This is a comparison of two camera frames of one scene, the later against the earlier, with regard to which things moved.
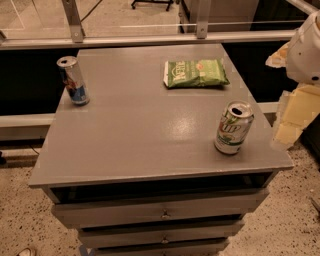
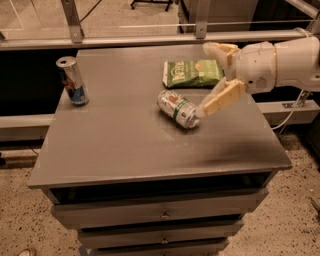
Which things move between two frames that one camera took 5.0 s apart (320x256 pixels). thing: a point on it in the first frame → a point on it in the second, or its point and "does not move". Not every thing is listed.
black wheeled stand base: [168, 2] does not move
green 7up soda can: [235, 121] → [179, 108]
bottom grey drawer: [202, 249] does not move
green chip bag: [194, 73] does not move
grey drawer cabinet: [137, 171] does not move
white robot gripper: [304, 56] → [256, 68]
